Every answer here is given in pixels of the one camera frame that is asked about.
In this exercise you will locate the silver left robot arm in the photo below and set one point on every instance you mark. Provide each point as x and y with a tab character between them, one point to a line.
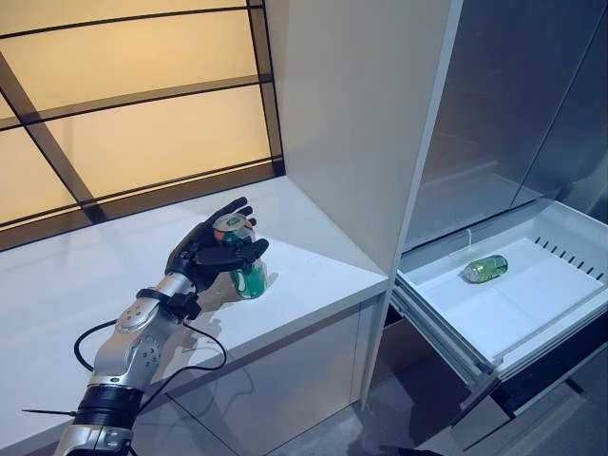
138	351

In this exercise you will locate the tall white cabinet panel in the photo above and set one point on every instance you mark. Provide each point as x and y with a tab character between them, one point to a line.
356	119

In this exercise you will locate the white plastic drawer clip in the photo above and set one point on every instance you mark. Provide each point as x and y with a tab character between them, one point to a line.
470	240

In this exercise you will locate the green soda can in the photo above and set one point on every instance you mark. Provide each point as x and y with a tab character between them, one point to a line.
249	282

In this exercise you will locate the green bottle in drawer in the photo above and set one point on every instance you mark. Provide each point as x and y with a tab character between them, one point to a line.
487	268

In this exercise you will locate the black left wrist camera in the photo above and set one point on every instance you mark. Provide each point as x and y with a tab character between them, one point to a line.
183	306

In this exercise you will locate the silver fridge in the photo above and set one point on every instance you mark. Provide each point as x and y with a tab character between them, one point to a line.
499	95

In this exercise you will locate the white fridge drawer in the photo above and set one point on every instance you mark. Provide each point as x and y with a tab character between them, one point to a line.
499	313

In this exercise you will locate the lit window with dark frame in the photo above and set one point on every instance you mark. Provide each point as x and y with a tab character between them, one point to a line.
142	138

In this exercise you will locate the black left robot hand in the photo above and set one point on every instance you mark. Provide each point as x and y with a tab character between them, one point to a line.
223	254

